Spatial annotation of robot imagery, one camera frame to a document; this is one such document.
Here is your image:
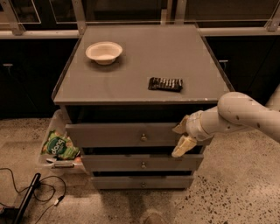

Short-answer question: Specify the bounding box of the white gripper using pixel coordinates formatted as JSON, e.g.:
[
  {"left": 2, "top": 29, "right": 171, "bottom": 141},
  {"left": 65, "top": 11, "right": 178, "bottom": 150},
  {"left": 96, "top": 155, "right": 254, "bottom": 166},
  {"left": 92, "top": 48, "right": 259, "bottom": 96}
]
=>
[{"left": 171, "top": 110, "right": 213, "bottom": 158}]

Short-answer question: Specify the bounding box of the grey top drawer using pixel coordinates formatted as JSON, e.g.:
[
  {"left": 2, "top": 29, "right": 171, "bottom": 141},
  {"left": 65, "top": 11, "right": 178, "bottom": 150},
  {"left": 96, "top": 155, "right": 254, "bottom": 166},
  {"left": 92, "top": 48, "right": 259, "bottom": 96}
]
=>
[{"left": 66, "top": 122, "right": 180, "bottom": 148}]

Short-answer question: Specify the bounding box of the grey drawer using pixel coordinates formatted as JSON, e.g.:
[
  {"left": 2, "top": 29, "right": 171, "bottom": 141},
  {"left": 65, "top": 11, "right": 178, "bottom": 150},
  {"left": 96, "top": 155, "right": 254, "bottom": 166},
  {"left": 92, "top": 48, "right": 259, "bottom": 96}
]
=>
[
  {"left": 66, "top": 122, "right": 180, "bottom": 148},
  {"left": 92, "top": 176, "right": 194, "bottom": 190},
  {"left": 81, "top": 154, "right": 204, "bottom": 172}
]

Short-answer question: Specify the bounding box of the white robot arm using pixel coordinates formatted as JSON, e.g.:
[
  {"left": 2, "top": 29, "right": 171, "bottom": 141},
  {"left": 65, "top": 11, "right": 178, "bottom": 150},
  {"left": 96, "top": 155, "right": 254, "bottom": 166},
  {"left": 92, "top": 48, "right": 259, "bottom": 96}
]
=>
[{"left": 171, "top": 92, "right": 280, "bottom": 158}]

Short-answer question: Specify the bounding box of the grey middle drawer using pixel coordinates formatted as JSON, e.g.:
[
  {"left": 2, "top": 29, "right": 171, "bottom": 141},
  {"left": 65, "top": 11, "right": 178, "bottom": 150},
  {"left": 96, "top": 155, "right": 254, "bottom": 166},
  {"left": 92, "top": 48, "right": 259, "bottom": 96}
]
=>
[{"left": 81, "top": 154, "right": 204, "bottom": 172}]

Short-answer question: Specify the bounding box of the grey bottom drawer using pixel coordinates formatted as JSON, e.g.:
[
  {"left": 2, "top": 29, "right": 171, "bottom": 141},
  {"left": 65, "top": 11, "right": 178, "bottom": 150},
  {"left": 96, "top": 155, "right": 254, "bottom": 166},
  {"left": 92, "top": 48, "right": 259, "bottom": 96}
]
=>
[{"left": 92, "top": 176, "right": 194, "bottom": 190}]

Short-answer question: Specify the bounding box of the grey drawer cabinet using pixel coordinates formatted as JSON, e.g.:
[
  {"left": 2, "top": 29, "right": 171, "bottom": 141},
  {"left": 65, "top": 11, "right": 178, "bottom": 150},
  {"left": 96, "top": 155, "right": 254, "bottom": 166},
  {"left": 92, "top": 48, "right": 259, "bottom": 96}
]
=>
[{"left": 52, "top": 24, "right": 232, "bottom": 178}]

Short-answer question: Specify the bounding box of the dark snack bar wrapper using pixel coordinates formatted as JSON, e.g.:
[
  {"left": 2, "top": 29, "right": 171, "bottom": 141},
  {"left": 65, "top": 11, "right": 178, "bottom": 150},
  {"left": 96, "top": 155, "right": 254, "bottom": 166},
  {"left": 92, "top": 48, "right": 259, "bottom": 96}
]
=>
[{"left": 148, "top": 77, "right": 183, "bottom": 92}]

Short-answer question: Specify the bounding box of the white paper bowl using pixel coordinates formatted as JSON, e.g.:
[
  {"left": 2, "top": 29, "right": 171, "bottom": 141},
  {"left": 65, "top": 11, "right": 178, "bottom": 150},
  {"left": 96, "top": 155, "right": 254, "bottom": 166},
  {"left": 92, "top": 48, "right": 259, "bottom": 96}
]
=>
[{"left": 86, "top": 41, "right": 123, "bottom": 66}]

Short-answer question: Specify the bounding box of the clear plastic bin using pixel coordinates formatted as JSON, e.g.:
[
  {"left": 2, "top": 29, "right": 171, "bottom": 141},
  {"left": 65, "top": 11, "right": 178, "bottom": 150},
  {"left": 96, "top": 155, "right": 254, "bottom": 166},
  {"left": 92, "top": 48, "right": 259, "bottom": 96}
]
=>
[{"left": 37, "top": 109, "right": 86, "bottom": 175}]

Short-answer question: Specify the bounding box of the green snack bag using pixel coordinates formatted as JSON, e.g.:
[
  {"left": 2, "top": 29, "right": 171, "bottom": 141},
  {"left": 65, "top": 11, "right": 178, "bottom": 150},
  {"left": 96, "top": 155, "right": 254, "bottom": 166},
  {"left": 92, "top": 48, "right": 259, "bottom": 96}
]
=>
[{"left": 41, "top": 129, "right": 80, "bottom": 160}]

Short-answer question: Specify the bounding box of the black bar on floor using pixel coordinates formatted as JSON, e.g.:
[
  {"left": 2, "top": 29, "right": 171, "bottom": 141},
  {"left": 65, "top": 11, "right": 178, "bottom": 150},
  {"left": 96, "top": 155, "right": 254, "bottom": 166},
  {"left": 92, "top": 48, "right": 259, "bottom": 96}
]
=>
[{"left": 12, "top": 172, "right": 41, "bottom": 224}]

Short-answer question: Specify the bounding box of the black cable on floor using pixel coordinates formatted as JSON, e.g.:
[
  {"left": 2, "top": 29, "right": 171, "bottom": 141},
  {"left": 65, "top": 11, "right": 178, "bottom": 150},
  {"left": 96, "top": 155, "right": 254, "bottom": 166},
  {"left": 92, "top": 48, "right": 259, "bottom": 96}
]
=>
[{"left": 0, "top": 167, "right": 67, "bottom": 224}]

